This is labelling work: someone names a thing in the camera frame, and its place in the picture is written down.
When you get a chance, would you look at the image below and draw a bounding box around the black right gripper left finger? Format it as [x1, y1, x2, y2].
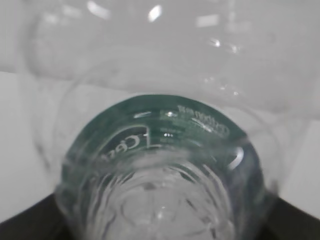
[0, 194, 73, 240]

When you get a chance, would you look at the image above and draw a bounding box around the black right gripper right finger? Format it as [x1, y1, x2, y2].
[257, 198, 320, 240]

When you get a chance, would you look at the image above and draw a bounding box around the Yibao mineral water bottle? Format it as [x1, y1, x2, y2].
[20, 0, 320, 240]

